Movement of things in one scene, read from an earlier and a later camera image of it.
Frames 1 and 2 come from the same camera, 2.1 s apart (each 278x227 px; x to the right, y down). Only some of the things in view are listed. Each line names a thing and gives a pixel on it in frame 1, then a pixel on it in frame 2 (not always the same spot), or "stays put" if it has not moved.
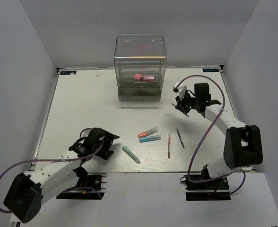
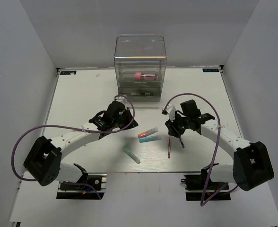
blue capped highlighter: (150, 138) stays put
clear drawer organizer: (140, 63) stays put
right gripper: (180, 103) → (173, 130)
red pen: (169, 147) stays put
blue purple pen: (180, 138) stays put
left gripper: (108, 138) → (129, 119)
